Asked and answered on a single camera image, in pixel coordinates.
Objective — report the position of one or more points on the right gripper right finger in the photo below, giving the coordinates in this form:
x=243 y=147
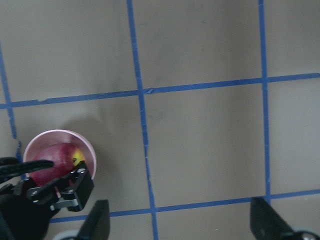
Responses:
x=266 y=224

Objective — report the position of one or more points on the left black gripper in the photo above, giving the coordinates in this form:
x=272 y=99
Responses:
x=26 y=209

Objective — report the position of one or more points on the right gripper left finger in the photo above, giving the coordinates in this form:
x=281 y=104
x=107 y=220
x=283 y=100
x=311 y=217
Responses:
x=97 y=224

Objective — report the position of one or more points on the red apple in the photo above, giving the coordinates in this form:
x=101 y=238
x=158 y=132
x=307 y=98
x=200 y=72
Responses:
x=65 y=157

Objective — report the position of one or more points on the pink bowl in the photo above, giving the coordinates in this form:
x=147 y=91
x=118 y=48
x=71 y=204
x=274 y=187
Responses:
x=58 y=136

